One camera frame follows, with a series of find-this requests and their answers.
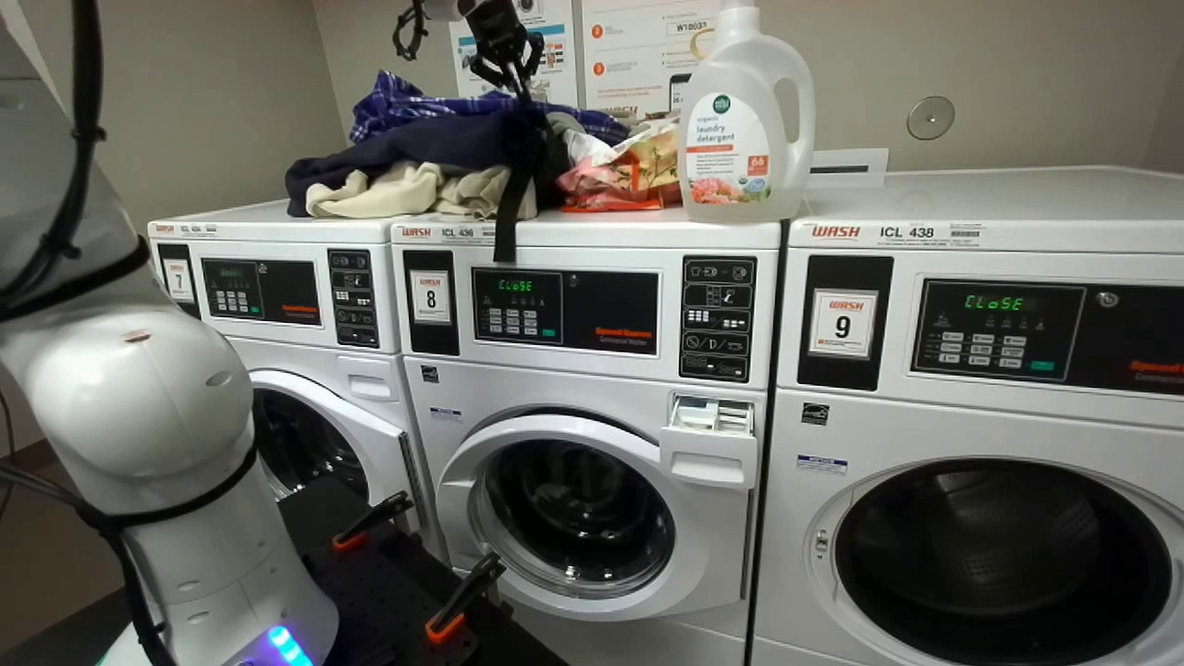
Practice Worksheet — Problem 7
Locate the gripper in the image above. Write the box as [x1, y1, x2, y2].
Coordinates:
[465, 0, 548, 99]

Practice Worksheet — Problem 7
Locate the black backpack strap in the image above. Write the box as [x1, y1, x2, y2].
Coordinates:
[492, 91, 558, 265]

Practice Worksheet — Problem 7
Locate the blue plaid shirt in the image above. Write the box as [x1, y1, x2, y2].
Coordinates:
[349, 70, 632, 147]

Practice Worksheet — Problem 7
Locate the dark navy garment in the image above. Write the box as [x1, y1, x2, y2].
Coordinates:
[284, 107, 556, 219]

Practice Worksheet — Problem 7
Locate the pink floral bag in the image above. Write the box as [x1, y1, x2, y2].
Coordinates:
[556, 118, 685, 214]

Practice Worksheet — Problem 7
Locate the cream cloth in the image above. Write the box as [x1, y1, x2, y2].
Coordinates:
[304, 160, 539, 222]

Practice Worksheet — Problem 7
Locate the white laundry detergent bottle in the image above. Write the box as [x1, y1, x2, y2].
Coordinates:
[677, 0, 817, 224]

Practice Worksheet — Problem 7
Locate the white washing machine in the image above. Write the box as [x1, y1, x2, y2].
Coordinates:
[147, 198, 447, 558]
[389, 207, 783, 666]
[749, 166, 1184, 666]

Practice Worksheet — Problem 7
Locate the closed detergent drawer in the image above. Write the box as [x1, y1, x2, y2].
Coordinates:
[336, 355, 401, 404]

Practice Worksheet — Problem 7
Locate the white card slot box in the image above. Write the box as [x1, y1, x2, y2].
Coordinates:
[805, 147, 890, 201]

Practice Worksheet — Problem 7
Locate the washing machine door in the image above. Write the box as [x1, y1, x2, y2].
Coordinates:
[436, 413, 743, 623]
[803, 457, 1184, 666]
[246, 369, 413, 534]

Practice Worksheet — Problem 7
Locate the open detergent drawer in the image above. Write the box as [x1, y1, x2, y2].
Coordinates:
[659, 392, 760, 490]

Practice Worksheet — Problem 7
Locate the black clamp with orange tips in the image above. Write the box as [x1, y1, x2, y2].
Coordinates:
[330, 491, 414, 554]
[425, 552, 508, 646]

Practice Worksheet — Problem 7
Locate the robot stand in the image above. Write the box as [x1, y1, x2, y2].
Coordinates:
[0, 475, 567, 666]

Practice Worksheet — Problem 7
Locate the wall poster with blue print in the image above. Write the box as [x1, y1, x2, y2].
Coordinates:
[450, 0, 580, 108]

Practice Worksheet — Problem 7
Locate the wall poster with orange print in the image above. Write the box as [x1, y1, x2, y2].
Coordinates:
[580, 0, 734, 122]

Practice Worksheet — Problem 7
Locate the round metal wall plate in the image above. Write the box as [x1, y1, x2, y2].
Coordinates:
[906, 94, 956, 142]

